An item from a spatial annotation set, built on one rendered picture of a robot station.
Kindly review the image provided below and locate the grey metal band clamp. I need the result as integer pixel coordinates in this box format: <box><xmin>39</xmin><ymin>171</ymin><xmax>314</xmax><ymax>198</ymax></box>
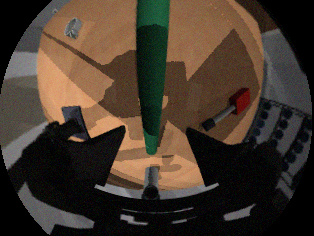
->
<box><xmin>64</xmin><ymin>17</ymin><xmax>82</xmax><ymax>39</ymax></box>

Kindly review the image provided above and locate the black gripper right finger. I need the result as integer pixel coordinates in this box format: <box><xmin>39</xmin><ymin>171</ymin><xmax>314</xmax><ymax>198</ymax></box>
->
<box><xmin>185</xmin><ymin>126</ymin><xmax>257</xmax><ymax>187</ymax></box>

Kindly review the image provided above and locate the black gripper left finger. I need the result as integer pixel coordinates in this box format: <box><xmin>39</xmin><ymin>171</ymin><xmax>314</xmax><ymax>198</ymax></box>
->
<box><xmin>51</xmin><ymin>126</ymin><xmax>125</xmax><ymax>187</ymax></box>

